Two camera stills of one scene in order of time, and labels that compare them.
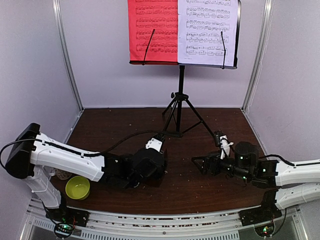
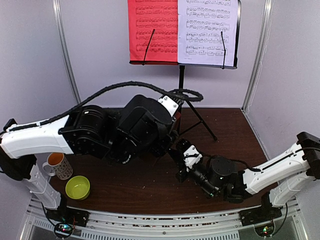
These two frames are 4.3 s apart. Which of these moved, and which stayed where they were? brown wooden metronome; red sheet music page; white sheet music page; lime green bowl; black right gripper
Moved: brown wooden metronome; black right gripper
Stayed: lime green bowl; white sheet music page; red sheet music page
